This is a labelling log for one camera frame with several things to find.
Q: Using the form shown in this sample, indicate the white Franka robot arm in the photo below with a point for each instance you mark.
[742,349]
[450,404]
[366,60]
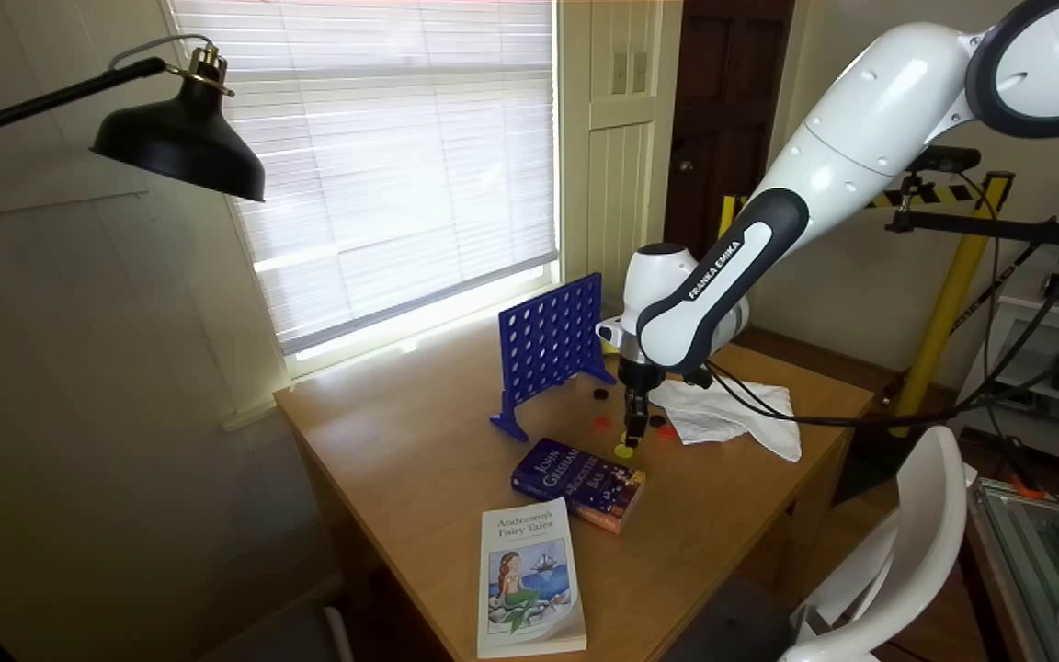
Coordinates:
[871,111]

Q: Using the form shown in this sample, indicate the black camera on stand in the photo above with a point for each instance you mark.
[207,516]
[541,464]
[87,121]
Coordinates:
[952,159]

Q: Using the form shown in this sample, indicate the yellow plastic disc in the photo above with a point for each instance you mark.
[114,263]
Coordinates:
[623,453]

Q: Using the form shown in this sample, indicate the white mermaid cover book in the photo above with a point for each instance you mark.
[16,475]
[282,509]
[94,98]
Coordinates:
[531,574]

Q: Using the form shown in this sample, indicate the white towel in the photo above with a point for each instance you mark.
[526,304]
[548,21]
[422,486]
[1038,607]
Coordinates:
[745,413]

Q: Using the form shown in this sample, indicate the short yellow post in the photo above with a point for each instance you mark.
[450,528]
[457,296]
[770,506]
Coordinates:
[724,214]

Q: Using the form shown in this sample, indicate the black desk lamp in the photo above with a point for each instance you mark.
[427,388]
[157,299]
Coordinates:
[180,141]

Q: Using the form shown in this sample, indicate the white plastic chair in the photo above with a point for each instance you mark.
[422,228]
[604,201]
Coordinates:
[921,528]

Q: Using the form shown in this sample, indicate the black plastic disc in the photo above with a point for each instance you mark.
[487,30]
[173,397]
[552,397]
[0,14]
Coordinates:
[602,396]
[655,421]

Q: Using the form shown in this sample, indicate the blue Connect Four grid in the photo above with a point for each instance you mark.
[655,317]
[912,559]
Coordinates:
[548,334]

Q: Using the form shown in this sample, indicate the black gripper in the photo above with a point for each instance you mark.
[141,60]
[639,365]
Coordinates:
[639,377]

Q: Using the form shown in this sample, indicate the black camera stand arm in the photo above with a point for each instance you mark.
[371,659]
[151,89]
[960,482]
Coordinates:
[994,227]

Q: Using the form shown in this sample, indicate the tall yellow post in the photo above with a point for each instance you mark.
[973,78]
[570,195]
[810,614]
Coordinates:
[945,306]

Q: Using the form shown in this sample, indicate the white shelf unit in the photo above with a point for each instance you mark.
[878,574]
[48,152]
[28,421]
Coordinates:
[1030,355]

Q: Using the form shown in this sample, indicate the red plastic disc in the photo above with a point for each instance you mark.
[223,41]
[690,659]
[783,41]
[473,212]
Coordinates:
[670,433]
[602,425]

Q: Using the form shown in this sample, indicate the black yellow hazard tape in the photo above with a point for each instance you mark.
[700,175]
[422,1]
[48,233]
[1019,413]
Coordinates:
[921,192]

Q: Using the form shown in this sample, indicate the white window blind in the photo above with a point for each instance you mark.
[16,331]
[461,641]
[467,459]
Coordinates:
[407,159]

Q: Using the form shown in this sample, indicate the grey metal equipment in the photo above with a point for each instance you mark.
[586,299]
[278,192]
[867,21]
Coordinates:
[1047,564]

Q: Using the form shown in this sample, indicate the dark brown door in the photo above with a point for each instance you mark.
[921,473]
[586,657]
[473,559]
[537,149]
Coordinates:
[724,84]

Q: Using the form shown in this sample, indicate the cream panelled shutter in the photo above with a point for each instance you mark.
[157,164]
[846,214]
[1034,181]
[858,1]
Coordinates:
[617,149]

